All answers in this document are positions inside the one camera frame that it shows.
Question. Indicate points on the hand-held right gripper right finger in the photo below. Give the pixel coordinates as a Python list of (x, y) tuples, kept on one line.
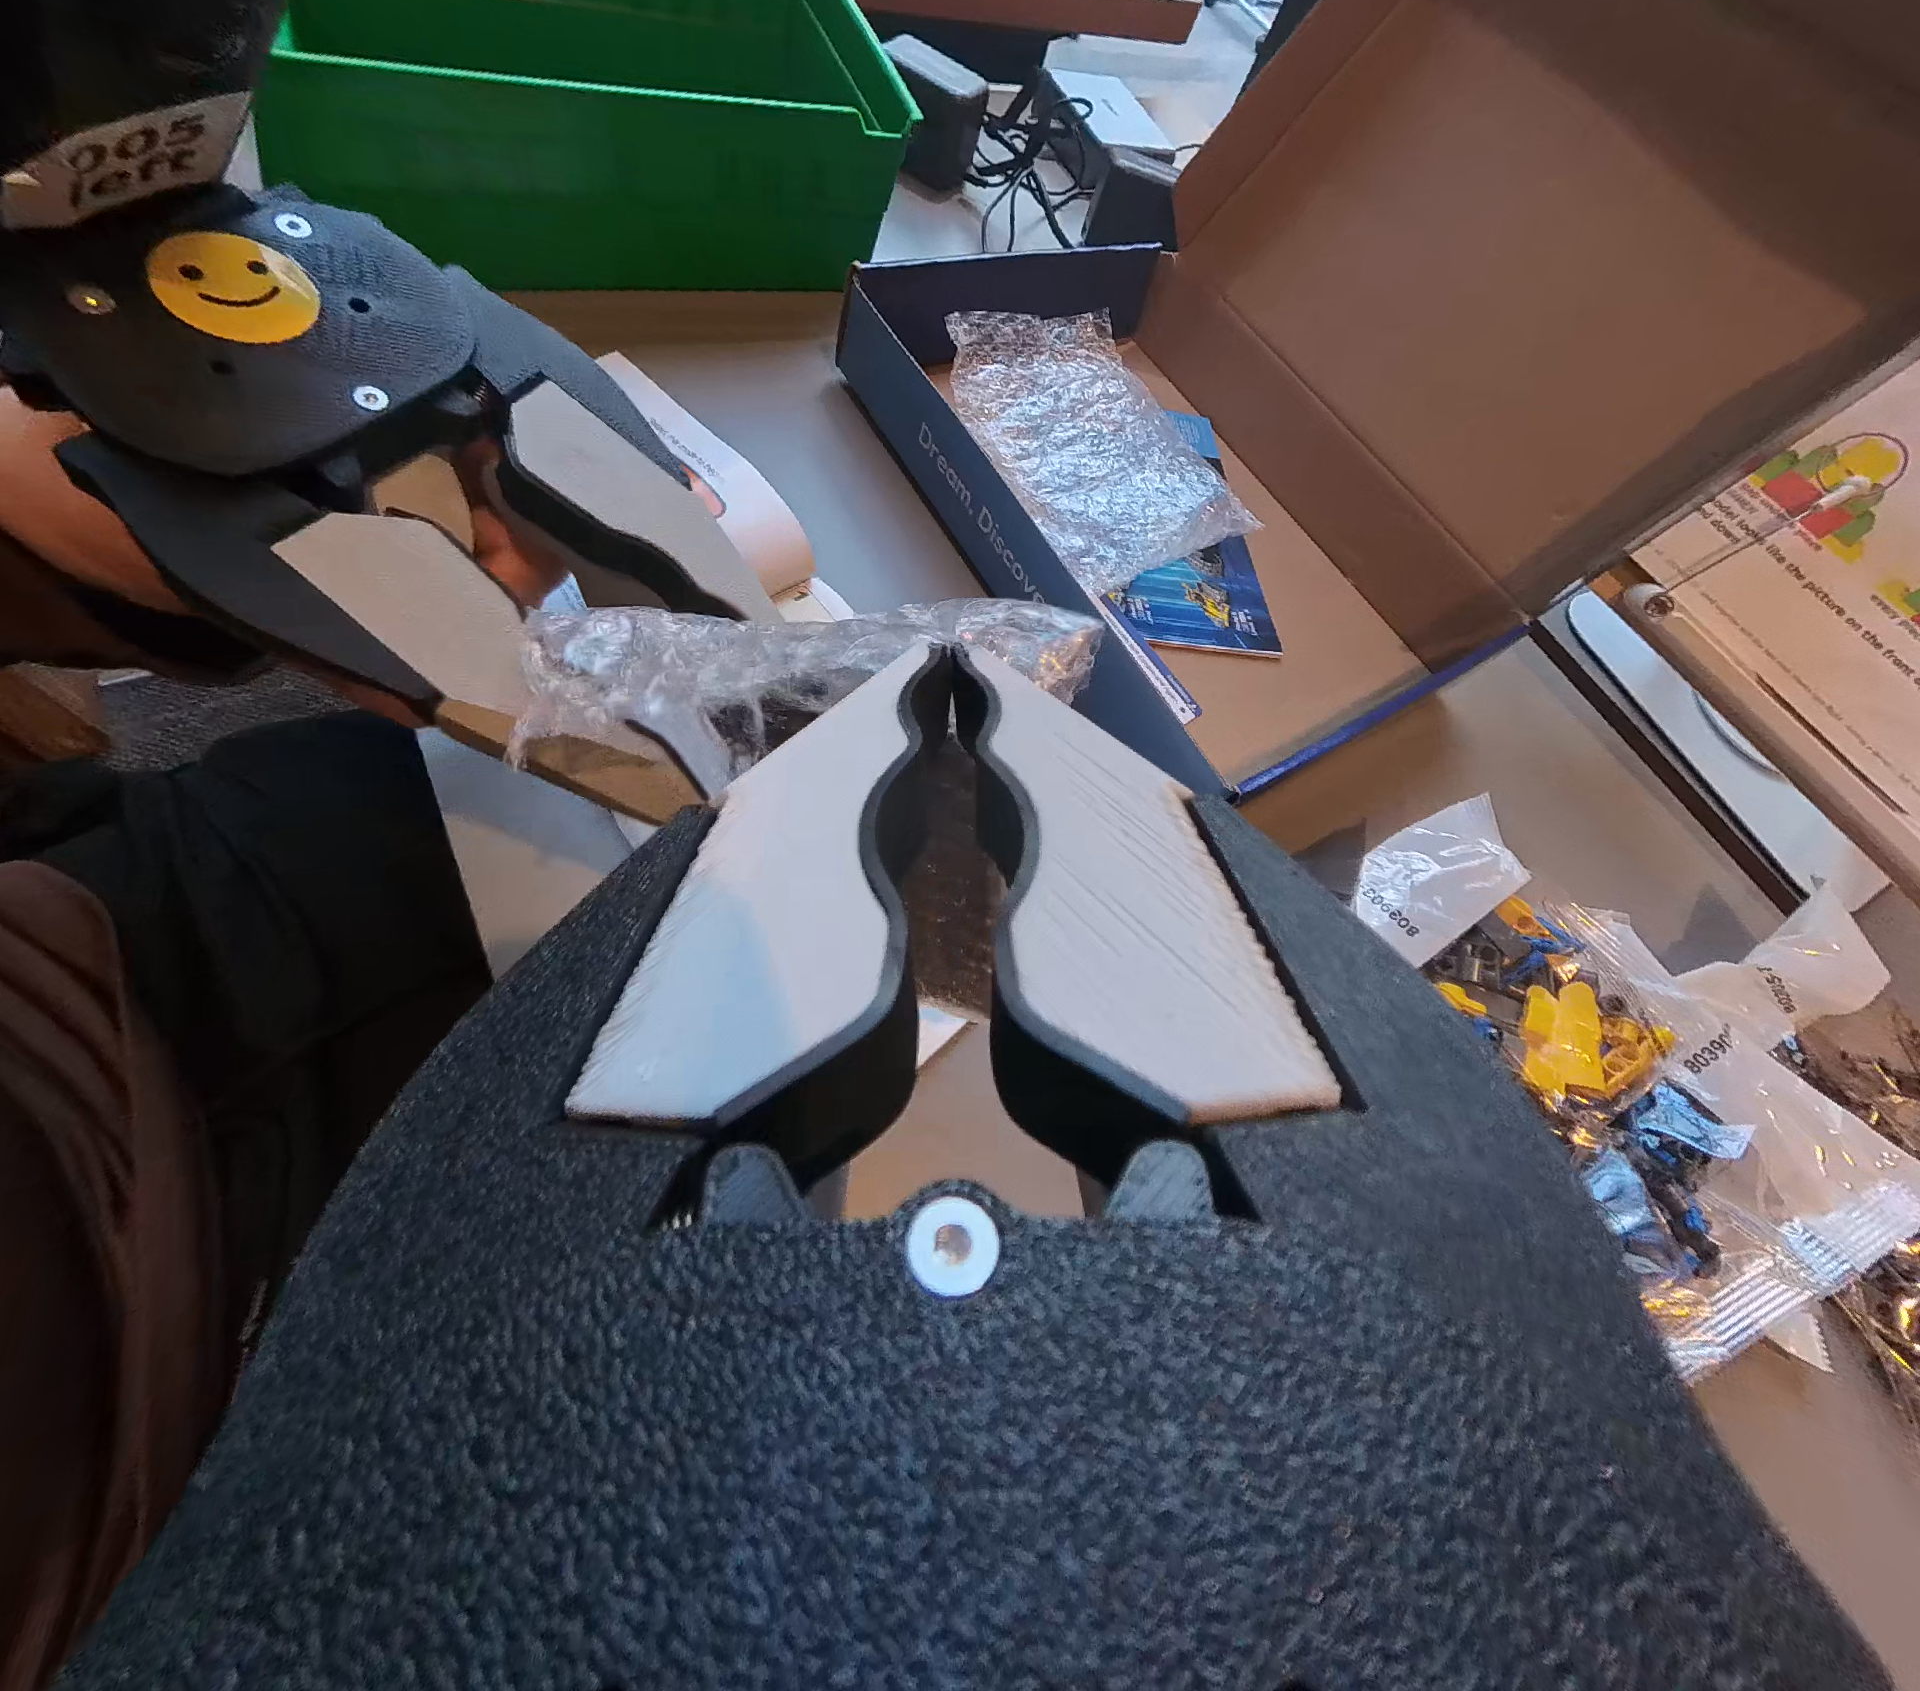
[(1171, 957)]

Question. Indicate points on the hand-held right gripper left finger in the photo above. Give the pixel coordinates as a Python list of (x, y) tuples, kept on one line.
[(751, 957)]

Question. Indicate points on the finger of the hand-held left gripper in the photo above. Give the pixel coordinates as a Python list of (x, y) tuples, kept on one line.
[(629, 478), (405, 597)]

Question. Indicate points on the blue-cover instruction booklet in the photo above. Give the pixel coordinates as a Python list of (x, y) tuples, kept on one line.
[(733, 493)]

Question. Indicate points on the clear bag small dark parts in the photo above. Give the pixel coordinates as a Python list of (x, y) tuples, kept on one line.
[(781, 657)]

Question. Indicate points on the clear bag grey tracks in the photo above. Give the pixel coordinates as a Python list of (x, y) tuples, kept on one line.
[(1080, 445)]

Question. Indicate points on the blue cardboard box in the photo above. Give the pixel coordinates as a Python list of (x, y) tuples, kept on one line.
[(1502, 296)]

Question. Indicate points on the person's left forearm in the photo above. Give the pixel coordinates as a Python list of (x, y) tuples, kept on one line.
[(90, 627)]

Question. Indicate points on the grey desk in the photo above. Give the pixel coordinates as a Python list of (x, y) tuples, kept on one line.
[(838, 415)]

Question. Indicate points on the person's left hand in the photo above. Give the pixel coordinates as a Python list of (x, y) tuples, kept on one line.
[(501, 551)]

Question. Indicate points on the thin blue printed leaflet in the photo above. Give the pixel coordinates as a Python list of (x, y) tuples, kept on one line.
[(1215, 610)]

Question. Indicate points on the clear bag yellow blue parts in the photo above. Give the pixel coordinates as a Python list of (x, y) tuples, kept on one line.
[(1574, 1045)]

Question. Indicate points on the black electronic device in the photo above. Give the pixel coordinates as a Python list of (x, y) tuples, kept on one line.
[(937, 117)]

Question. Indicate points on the small black box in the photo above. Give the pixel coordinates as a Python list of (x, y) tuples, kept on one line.
[(1133, 200)]

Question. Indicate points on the white flat adapter box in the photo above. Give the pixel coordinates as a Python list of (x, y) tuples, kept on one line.
[(1101, 108)]

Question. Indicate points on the white printed poster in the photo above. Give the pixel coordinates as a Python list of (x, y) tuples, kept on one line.
[(1832, 583)]

